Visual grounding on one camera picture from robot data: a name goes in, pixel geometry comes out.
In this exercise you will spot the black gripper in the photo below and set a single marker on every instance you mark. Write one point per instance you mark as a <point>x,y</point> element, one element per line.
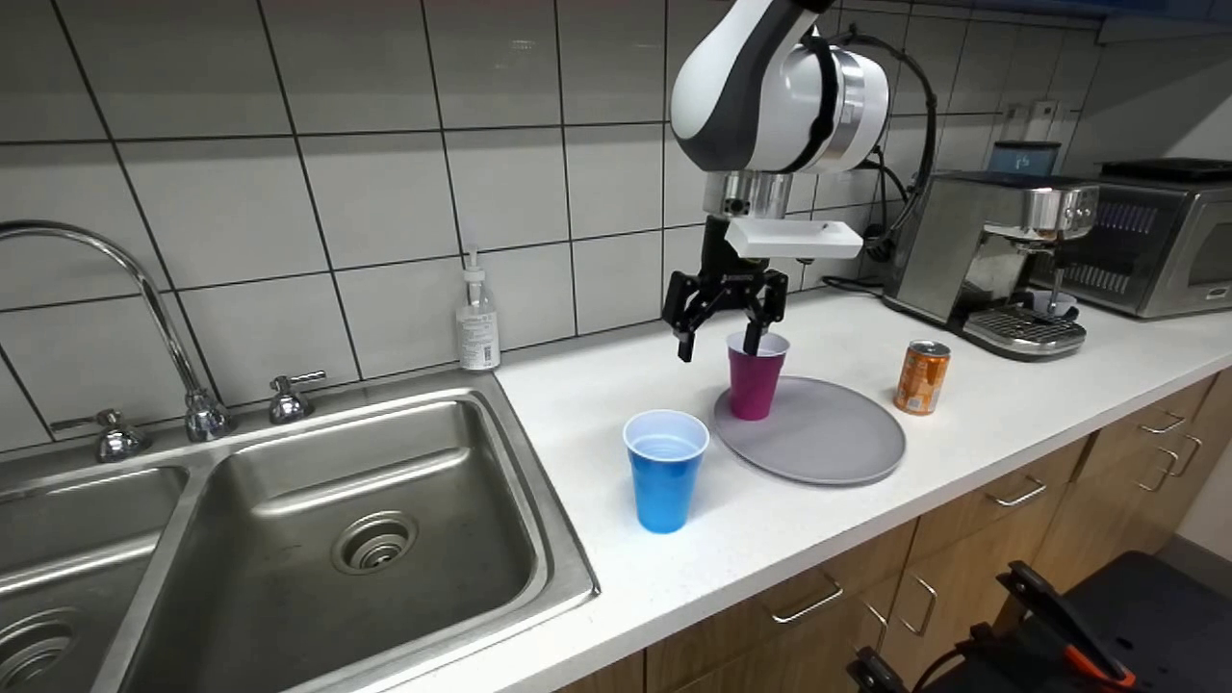
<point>734,271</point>

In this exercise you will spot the magenta plastic cup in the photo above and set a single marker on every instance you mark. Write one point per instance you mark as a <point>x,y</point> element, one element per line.
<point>757,385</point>

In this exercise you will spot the blue plastic cup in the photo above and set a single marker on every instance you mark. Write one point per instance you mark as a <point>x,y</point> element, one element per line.
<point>662,482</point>

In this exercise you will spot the orange soda can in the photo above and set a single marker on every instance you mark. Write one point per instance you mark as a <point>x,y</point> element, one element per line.
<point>924,380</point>

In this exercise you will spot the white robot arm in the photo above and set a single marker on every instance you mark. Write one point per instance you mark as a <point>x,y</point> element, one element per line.
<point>770,100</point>

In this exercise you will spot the grey round plate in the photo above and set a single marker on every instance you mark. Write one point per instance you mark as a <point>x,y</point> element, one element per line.
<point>833,443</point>

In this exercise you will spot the stainless steel espresso machine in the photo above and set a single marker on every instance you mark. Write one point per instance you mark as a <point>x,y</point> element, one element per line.
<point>950,243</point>

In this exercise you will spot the clear soap pump bottle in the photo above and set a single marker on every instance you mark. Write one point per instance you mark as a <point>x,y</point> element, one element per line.
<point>475,328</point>

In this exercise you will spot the wooden base cabinet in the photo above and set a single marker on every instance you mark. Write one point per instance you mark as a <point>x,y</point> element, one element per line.
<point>833,564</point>

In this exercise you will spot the blue box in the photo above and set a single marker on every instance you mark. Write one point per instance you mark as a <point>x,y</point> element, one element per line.
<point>1027,161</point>

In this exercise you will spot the stainless steel double sink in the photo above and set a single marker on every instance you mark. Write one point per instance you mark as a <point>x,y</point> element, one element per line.
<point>388,541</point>

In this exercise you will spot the chrome faucet knob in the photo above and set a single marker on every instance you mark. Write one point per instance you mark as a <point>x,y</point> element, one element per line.
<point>291,403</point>
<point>112,442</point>

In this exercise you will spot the orange and black clamp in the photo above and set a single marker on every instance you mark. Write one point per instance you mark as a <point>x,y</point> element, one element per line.
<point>1063,628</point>

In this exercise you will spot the black cart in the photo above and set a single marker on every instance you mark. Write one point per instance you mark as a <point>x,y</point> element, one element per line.
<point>1158,616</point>

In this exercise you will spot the chrome gooseneck faucet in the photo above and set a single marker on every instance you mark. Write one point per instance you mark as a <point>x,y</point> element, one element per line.
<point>203,408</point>

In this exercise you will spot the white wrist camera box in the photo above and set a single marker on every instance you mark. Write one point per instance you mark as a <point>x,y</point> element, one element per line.
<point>794,242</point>

